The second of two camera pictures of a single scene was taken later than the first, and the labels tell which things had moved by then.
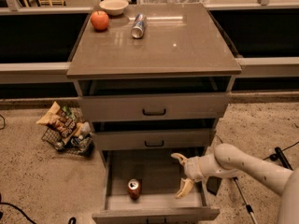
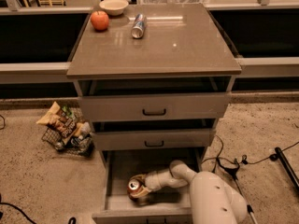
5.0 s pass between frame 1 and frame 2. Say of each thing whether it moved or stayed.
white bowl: stayed
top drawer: stayed
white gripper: moved
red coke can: stayed
